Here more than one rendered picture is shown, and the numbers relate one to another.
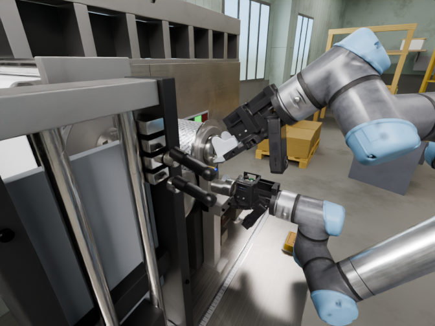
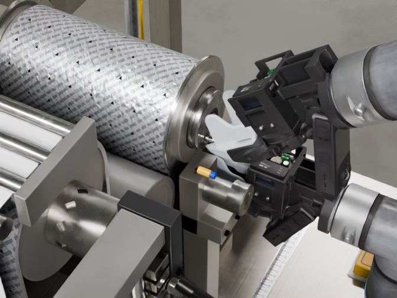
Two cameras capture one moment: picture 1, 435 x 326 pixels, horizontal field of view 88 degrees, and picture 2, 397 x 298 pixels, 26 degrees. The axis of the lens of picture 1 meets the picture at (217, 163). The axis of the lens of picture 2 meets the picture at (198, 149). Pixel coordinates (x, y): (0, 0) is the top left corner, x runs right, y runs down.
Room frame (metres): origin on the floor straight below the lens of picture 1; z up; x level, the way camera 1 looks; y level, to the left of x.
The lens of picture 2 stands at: (-0.21, 0.04, 1.97)
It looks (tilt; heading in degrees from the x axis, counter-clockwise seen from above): 47 degrees down; 359
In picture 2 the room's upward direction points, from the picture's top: straight up
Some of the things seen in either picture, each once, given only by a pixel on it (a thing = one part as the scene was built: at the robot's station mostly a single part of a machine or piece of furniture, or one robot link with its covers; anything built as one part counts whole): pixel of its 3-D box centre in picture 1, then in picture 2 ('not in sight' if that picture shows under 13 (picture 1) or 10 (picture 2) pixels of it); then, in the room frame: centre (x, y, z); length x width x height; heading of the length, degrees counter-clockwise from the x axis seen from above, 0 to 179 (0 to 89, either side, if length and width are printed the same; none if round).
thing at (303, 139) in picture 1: (292, 130); not in sight; (3.62, -1.25, 0.36); 1.31 x 0.99 x 0.73; 138
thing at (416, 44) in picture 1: (412, 44); not in sight; (5.86, -4.53, 1.76); 0.42 x 0.35 x 0.23; 48
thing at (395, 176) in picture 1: (395, 147); not in sight; (2.87, -2.45, 0.35); 1.31 x 0.68 x 0.70; 133
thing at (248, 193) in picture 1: (256, 194); (294, 187); (0.52, -0.11, 1.12); 0.12 x 0.08 x 0.09; 60
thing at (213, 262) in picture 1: (215, 224); (210, 249); (0.47, 0.00, 1.05); 0.06 x 0.05 x 0.31; 60
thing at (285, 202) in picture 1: (285, 206); (351, 215); (0.48, -0.18, 1.11); 0.08 x 0.05 x 0.08; 150
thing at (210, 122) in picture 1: (208, 149); (194, 114); (0.52, 0.02, 1.25); 0.15 x 0.01 x 0.15; 150
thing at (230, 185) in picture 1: (229, 187); (240, 197); (0.45, -0.03, 1.18); 0.04 x 0.02 x 0.04; 150
